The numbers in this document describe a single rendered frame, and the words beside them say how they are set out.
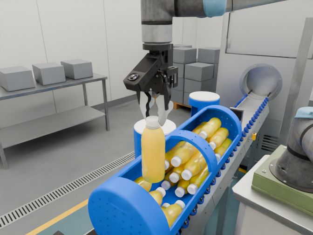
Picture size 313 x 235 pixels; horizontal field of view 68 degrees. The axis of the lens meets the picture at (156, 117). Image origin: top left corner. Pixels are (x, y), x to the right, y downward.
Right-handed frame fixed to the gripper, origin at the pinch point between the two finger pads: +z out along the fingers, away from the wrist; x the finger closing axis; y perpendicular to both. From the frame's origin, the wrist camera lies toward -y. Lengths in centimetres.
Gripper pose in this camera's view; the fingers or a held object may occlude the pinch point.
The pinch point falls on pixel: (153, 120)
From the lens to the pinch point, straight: 63.3
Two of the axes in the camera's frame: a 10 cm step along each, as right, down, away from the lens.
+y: 5.5, -3.2, 7.7
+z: 0.1, 9.2, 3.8
